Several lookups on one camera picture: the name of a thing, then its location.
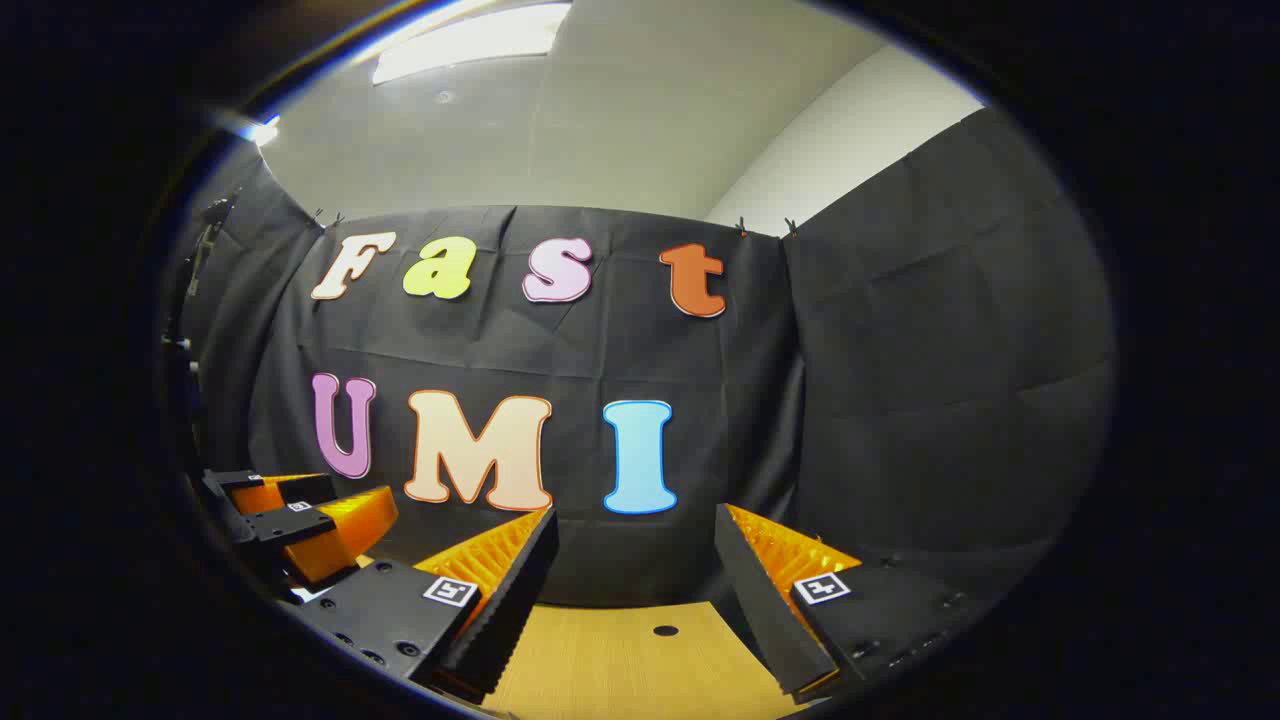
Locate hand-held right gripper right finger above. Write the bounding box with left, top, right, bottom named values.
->
left=713, top=503, right=986, bottom=701

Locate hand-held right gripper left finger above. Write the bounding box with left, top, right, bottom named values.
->
left=283, top=506, right=561, bottom=704

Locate ceiling light panel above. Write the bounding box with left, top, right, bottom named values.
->
left=372, top=3, right=573, bottom=86

